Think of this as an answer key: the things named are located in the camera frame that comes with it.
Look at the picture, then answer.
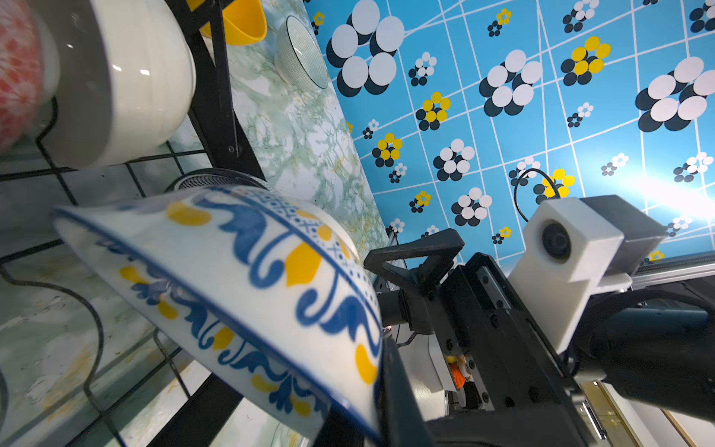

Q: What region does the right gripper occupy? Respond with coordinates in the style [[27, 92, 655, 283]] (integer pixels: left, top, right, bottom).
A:
[[362, 227, 599, 447]]

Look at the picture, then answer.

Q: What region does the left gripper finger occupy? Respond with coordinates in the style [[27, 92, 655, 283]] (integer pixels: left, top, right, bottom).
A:
[[379, 338, 435, 447]]

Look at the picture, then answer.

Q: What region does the blue yellow floral bowl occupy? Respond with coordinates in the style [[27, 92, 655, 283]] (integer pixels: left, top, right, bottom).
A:
[[54, 186, 383, 443]]

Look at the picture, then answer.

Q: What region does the dark blue patterned bowl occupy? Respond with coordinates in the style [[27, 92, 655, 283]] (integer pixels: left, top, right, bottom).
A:
[[165, 168, 279, 194]]

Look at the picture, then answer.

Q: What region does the plain white bowl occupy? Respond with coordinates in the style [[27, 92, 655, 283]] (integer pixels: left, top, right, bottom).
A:
[[30, 1, 197, 169]]

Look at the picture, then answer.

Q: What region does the black floral pink bowl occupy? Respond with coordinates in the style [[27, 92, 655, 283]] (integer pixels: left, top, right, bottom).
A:
[[1, 1, 44, 151]]

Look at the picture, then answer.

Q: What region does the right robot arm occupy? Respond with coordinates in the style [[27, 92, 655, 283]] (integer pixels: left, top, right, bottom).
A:
[[365, 229, 714, 446]]

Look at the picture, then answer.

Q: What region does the black two-tier dish rack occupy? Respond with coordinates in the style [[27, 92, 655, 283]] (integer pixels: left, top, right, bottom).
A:
[[0, 0, 269, 447]]

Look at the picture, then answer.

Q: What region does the pale green glass bowl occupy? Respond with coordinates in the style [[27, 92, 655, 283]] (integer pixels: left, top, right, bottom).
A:
[[275, 15, 330, 91]]

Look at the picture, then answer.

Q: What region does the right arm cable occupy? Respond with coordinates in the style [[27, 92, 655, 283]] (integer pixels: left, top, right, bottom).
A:
[[512, 167, 554, 225]]

